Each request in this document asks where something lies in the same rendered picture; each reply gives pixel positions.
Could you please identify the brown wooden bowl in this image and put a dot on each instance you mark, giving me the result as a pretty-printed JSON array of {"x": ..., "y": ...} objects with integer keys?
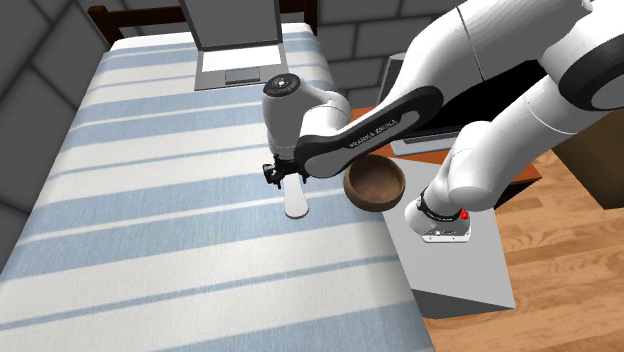
[{"x": 375, "y": 187}]

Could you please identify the open grey laptop dark screen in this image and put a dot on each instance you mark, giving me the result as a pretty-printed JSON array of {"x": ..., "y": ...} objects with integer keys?
[{"x": 492, "y": 102}]

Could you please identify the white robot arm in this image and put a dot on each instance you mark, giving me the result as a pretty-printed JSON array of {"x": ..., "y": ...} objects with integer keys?
[{"x": 438, "y": 63}]

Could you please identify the grey robot stand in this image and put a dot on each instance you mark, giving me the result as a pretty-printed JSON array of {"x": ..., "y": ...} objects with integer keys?
[{"x": 453, "y": 273}]

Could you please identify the open grey laptop pale keyboard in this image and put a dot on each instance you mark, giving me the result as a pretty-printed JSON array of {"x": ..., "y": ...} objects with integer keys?
[{"x": 234, "y": 44}]

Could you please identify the dark brown cabinet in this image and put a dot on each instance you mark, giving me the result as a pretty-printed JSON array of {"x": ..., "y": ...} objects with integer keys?
[{"x": 594, "y": 161}]

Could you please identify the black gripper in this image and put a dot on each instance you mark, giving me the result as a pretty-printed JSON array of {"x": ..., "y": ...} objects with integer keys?
[{"x": 282, "y": 168}]

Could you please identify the blue white striped bed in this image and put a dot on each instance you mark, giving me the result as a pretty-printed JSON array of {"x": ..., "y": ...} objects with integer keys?
[{"x": 146, "y": 219}]

